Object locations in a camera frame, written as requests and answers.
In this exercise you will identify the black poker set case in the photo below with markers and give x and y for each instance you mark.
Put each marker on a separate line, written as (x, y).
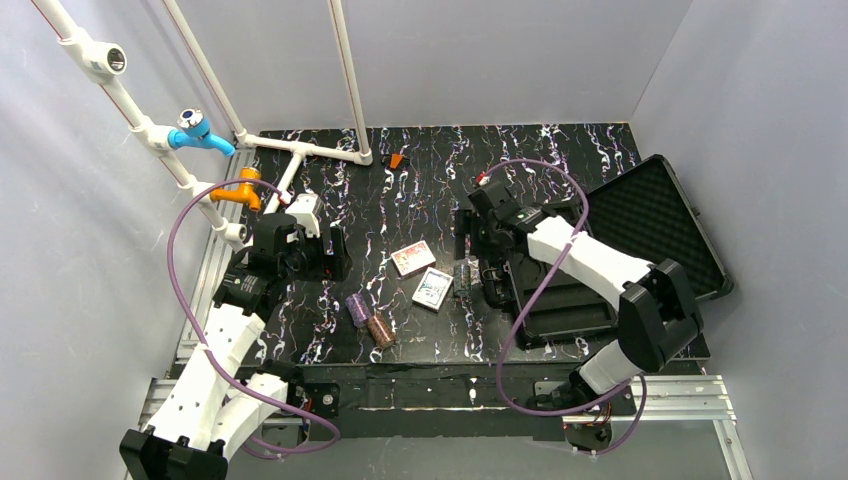
(644, 213)

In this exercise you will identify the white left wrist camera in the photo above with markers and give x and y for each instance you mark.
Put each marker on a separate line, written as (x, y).
(307, 209)

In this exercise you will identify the orange black poker chip stack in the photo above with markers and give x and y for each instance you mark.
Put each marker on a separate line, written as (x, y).
(381, 332)

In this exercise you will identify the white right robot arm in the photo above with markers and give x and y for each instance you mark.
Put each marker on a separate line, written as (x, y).
(658, 314)

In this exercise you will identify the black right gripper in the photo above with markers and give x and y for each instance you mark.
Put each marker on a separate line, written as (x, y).
(465, 235)

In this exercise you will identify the purple poker chip stack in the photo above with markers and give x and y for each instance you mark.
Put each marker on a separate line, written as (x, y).
(359, 310)

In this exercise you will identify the red playing card deck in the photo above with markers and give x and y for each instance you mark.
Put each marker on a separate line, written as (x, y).
(413, 258)

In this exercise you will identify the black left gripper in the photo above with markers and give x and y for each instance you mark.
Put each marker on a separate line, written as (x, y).
(337, 252)

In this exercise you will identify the blue playing card deck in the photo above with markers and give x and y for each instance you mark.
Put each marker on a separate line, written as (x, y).
(432, 289)

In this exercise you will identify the orange plastic faucet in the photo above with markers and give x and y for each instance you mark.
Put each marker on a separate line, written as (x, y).
(243, 194)

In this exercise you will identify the aluminium rail frame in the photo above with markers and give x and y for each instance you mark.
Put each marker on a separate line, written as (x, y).
(525, 386)

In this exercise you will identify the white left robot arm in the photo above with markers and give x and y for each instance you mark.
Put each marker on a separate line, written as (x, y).
(209, 414)

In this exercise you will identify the small orange black clip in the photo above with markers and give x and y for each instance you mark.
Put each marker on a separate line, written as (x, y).
(394, 161)

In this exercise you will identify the white pvc pipe frame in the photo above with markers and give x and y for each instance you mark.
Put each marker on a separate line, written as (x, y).
(103, 63)

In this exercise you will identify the blue plastic faucet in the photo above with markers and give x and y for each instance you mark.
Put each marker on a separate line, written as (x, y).
(194, 131)

